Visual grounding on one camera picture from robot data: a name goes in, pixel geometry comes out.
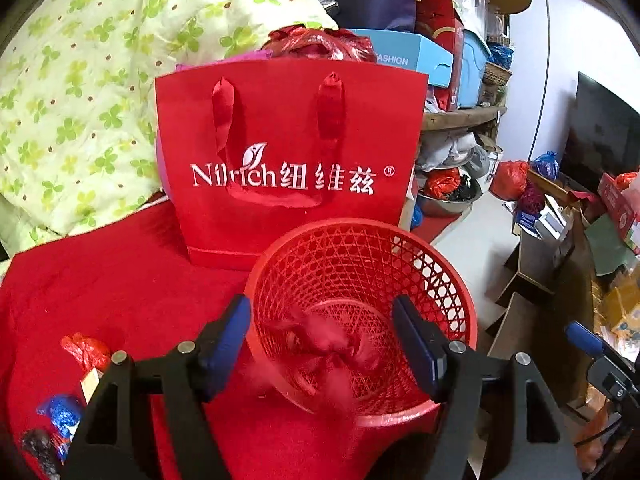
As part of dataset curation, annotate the black television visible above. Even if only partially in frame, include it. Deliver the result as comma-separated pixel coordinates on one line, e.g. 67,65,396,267
560,73,639,193

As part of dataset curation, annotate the green clover quilt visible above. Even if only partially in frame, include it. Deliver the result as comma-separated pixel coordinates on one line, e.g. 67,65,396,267
1,0,333,255

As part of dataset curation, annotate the red gift box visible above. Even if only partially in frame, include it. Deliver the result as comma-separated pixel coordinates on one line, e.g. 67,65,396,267
416,0,464,112

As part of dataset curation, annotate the red blanket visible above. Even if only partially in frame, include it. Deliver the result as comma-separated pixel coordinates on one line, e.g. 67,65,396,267
1,203,436,479

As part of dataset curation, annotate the light blue shoe box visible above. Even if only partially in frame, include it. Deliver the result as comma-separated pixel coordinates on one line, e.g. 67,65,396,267
352,28,454,88

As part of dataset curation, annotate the metal basin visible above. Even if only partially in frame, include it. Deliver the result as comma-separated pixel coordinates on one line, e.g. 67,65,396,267
416,174,482,217

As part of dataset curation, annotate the red plastic bag on floor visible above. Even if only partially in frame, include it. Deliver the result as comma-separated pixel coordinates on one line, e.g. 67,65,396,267
489,160,528,202

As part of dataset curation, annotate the red plastic mesh basket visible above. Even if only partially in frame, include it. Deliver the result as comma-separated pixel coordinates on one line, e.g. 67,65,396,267
245,219,478,427

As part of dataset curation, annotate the blue plastic storage bin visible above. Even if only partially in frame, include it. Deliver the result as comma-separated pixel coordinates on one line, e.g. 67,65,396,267
458,29,490,108

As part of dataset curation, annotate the wooden shelf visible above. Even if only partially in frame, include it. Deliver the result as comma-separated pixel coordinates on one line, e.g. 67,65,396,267
421,106,508,132

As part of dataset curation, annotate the red plastic trash bag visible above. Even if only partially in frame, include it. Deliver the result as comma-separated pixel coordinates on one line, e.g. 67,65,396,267
61,333,112,373

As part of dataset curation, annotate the crumpled red foil bag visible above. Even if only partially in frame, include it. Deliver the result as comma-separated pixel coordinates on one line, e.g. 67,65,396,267
262,24,378,63

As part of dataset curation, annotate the red wrapper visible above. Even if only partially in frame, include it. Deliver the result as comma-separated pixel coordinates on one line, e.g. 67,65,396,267
268,310,382,415

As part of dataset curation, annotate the blue plastic trash bag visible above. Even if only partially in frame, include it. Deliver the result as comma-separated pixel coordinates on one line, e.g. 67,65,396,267
36,393,85,462

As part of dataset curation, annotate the red Nilrich paper bag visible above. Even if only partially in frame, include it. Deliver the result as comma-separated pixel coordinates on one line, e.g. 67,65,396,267
155,58,427,270

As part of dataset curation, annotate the black plastic trash bag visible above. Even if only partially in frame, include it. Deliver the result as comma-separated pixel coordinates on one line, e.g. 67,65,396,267
21,428,62,480

